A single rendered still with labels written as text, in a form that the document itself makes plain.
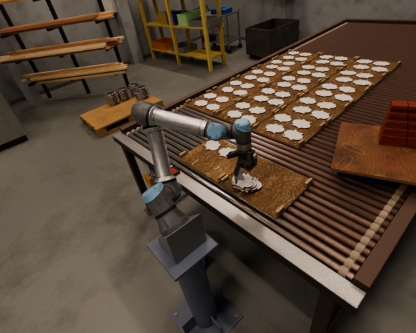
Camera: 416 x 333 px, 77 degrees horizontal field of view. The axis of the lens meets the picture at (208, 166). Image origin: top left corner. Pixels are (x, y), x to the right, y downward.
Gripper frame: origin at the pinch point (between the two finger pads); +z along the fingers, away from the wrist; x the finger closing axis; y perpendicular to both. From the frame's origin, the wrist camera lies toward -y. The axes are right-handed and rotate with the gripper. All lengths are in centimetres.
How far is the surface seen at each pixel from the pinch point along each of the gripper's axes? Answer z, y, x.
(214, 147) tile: 8.2, -41.4, 23.3
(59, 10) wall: -54, -649, 210
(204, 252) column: 15.7, 5.2, -42.7
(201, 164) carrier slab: 9.1, -36.4, 3.8
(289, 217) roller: 11.0, 30.5, -4.0
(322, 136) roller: 11, 16, 74
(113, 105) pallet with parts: 86, -375, 121
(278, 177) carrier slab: 9.1, 12.2, 18.5
